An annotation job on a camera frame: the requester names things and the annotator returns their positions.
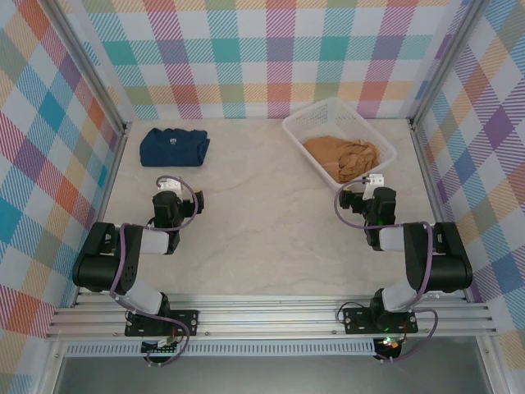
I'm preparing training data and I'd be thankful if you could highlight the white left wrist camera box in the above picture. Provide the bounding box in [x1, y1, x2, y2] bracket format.
[157, 175, 182, 192]

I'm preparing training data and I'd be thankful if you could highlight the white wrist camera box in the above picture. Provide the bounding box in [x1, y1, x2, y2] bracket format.
[363, 173, 387, 195]
[157, 175, 182, 192]

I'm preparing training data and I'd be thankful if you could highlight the aluminium mounting rail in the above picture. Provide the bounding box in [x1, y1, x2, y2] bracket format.
[44, 291, 498, 341]

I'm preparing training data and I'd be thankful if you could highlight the aluminium table side rail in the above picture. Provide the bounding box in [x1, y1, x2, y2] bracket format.
[409, 117, 472, 303]
[72, 121, 131, 309]

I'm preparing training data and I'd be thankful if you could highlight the tan t-shirt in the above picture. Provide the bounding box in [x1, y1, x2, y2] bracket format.
[302, 135, 381, 184]

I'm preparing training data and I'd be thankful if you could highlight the white plastic mesh basket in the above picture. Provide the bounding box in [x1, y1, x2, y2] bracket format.
[281, 97, 398, 193]

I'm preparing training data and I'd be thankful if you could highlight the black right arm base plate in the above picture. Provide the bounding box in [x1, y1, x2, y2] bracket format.
[342, 305, 420, 336]

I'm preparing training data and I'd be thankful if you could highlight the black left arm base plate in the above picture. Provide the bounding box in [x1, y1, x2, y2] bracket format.
[125, 309, 200, 338]

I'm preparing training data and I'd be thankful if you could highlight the folded navy blue t-shirt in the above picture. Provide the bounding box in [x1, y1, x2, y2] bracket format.
[139, 127, 212, 168]

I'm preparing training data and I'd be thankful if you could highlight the aluminium frame post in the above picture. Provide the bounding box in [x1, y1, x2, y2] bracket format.
[409, 0, 491, 124]
[40, 0, 131, 133]

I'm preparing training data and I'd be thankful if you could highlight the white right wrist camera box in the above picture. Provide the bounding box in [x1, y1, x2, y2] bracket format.
[363, 173, 387, 195]

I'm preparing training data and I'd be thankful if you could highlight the white slotted cable tray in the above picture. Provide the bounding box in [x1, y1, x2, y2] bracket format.
[64, 338, 377, 358]

